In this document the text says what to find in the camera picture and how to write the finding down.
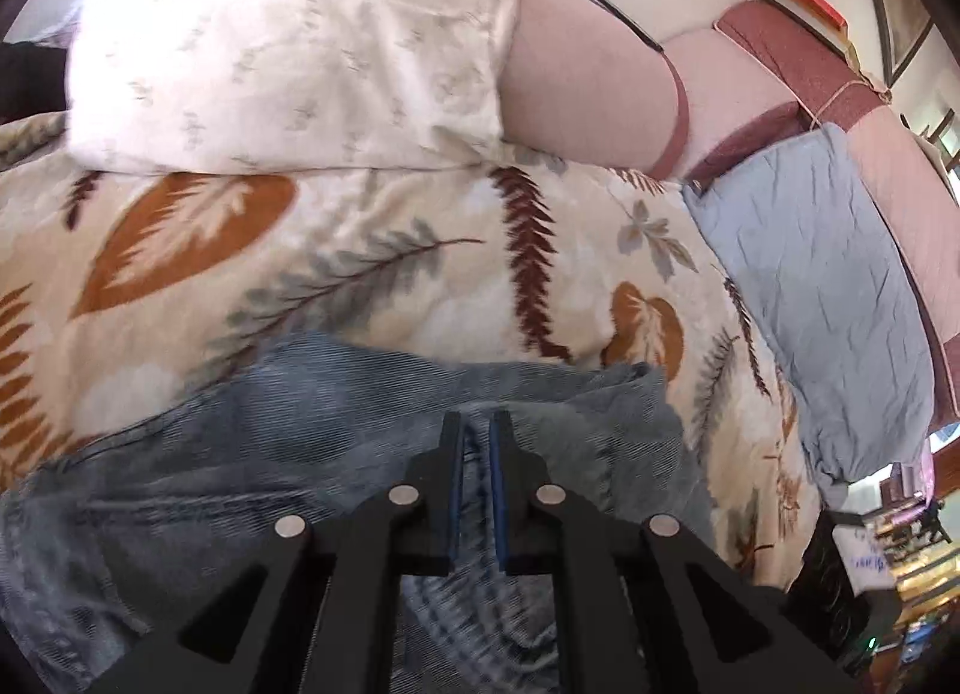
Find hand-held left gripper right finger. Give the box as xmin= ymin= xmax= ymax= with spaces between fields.
xmin=487 ymin=409 xmax=863 ymax=694

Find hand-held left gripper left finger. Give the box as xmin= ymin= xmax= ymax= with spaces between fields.
xmin=86 ymin=409 xmax=470 ymax=694

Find blue denim pants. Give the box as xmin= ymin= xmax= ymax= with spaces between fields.
xmin=0 ymin=330 xmax=717 ymax=694

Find leaf print fleece blanket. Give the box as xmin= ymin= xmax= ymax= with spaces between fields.
xmin=0 ymin=113 xmax=826 ymax=590

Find dark bag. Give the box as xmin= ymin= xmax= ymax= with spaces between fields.
xmin=784 ymin=510 xmax=901 ymax=672

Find light blue quilted pillow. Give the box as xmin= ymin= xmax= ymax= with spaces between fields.
xmin=682 ymin=122 xmax=937 ymax=511

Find pink padded headboard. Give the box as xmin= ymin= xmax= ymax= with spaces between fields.
xmin=499 ymin=0 xmax=960 ymax=425

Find white patterned pillow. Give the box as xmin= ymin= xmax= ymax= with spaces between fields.
xmin=66 ymin=0 xmax=521 ymax=178

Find red and yellow books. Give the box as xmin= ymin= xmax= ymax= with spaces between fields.
xmin=754 ymin=0 xmax=861 ymax=74

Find dark wooden frame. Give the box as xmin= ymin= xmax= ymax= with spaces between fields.
xmin=855 ymin=0 xmax=938 ymax=88

